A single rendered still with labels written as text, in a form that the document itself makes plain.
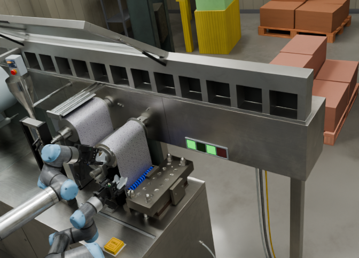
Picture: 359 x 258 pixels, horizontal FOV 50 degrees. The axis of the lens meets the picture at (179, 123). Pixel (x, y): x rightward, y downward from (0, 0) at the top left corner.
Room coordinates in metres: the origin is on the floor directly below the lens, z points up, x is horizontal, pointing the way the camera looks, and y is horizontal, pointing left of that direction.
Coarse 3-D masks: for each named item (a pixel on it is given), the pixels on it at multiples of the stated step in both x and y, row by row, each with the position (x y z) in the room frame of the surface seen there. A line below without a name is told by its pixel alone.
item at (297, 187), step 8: (296, 184) 1.46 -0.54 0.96; (304, 184) 1.48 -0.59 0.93; (296, 192) 1.46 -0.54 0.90; (304, 192) 1.48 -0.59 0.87; (296, 200) 1.46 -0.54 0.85; (304, 200) 1.49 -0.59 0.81; (296, 208) 1.46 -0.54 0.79; (296, 216) 1.46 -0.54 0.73; (296, 224) 1.46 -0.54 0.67; (296, 232) 1.46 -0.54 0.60; (296, 240) 1.46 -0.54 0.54; (296, 248) 1.46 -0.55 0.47; (296, 256) 1.46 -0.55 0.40
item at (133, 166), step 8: (144, 144) 1.72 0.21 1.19; (136, 152) 1.67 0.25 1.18; (144, 152) 1.71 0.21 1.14; (128, 160) 1.61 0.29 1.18; (136, 160) 1.65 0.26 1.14; (144, 160) 1.70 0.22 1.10; (120, 168) 1.56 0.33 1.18; (128, 168) 1.60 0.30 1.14; (136, 168) 1.64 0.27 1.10; (144, 168) 1.69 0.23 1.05; (128, 176) 1.59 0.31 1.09; (136, 176) 1.63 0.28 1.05; (128, 184) 1.58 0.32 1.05
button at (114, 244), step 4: (112, 240) 1.33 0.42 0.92; (116, 240) 1.33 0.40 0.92; (120, 240) 1.32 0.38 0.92; (108, 244) 1.31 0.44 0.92; (112, 244) 1.31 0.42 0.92; (116, 244) 1.30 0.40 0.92; (120, 244) 1.30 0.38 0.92; (104, 248) 1.30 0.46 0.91; (108, 248) 1.29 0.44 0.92; (112, 248) 1.28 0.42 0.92; (116, 248) 1.28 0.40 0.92; (120, 248) 1.29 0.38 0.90; (112, 252) 1.27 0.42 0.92; (116, 252) 1.27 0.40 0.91
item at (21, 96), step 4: (28, 88) 2.08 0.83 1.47; (32, 88) 2.12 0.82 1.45; (12, 92) 2.07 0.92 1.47; (16, 92) 2.06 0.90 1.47; (20, 92) 2.06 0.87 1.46; (24, 92) 2.07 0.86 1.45; (32, 92) 2.11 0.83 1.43; (16, 96) 2.07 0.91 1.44; (20, 96) 2.07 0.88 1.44; (24, 96) 2.07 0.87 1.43; (32, 96) 2.11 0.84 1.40; (20, 100) 2.08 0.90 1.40; (24, 100) 2.08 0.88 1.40; (28, 100) 2.09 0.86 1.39; (32, 100) 2.11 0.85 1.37; (24, 104) 2.09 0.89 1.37; (28, 104) 2.09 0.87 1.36; (28, 108) 2.10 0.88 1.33; (32, 108) 2.11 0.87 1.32; (28, 112) 2.11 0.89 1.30; (32, 112) 2.11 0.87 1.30; (32, 116) 2.11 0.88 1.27; (36, 116) 2.13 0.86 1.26
